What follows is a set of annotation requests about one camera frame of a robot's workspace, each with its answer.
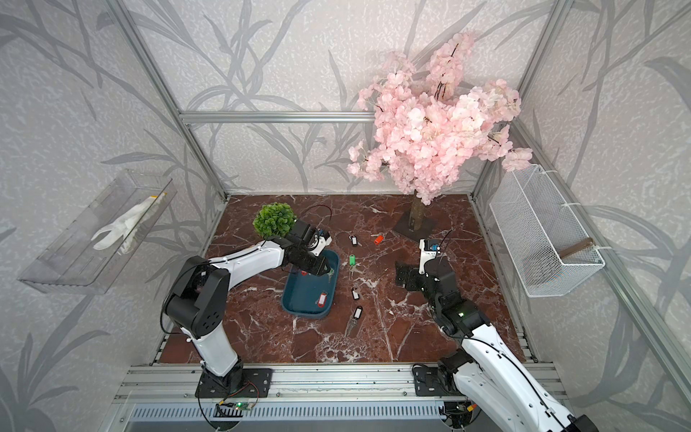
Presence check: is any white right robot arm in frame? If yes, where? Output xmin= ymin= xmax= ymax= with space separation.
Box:
xmin=395 ymin=257 xmax=597 ymax=431

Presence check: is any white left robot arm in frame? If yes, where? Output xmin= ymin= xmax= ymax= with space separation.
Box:
xmin=161 ymin=220 xmax=332 ymax=381

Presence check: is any teal plastic storage tray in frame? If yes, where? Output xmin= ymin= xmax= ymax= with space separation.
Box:
xmin=281 ymin=249 xmax=340 ymax=320

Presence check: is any green ball potted plant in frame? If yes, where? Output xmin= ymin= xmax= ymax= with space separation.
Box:
xmin=253 ymin=203 xmax=297 ymax=239

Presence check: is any brown tree trunk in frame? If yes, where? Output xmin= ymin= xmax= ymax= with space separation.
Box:
xmin=408 ymin=191 xmax=425 ymax=231

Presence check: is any pink blossom tree crown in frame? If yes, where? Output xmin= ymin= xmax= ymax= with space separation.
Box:
xmin=347 ymin=32 xmax=533 ymax=205

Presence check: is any brown stick in basket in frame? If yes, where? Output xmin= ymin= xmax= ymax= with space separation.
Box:
xmin=559 ymin=238 xmax=595 ymax=259

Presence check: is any small green circuit board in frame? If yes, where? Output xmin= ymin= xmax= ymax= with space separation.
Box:
xmin=216 ymin=400 xmax=257 ymax=415

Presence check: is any white glove on shelf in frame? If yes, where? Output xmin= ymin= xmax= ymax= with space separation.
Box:
xmin=91 ymin=193 xmax=167 ymax=256

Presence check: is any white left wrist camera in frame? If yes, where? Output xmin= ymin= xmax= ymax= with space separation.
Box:
xmin=307 ymin=229 xmax=332 ymax=257

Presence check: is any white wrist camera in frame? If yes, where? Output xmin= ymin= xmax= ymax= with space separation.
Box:
xmin=307 ymin=229 xmax=332 ymax=257
xmin=419 ymin=239 xmax=441 ymax=275

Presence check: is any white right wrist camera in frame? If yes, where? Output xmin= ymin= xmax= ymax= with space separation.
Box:
xmin=419 ymin=239 xmax=441 ymax=275

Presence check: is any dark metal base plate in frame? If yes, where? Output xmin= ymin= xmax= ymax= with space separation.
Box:
xmin=392 ymin=212 xmax=437 ymax=242

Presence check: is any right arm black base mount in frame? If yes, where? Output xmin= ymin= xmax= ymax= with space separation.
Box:
xmin=411 ymin=349 xmax=474 ymax=397

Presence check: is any white wire mesh basket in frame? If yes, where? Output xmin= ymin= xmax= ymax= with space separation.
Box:
xmin=489 ymin=165 xmax=605 ymax=298

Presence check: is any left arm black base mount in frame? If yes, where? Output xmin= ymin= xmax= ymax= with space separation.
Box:
xmin=194 ymin=367 xmax=274 ymax=399

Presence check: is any aluminium horizontal frame bar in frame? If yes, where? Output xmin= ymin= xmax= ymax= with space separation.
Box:
xmin=180 ymin=111 xmax=374 ymax=124

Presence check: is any aluminium front rail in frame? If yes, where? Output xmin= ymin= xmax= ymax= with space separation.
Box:
xmin=113 ymin=363 xmax=423 ymax=403

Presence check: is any clear acrylic wall shelf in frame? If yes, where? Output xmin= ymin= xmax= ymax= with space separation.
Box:
xmin=18 ymin=169 xmax=177 ymax=295

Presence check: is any aluminium frame post right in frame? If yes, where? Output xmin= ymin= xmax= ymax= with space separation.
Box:
xmin=469 ymin=0 xmax=573 ymax=198

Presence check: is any aluminium frame post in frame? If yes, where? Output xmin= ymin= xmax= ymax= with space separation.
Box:
xmin=469 ymin=0 xmax=573 ymax=198
xmin=105 ymin=0 xmax=228 ymax=202

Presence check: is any aluminium frame post left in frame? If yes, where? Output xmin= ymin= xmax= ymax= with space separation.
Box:
xmin=105 ymin=0 xmax=228 ymax=202

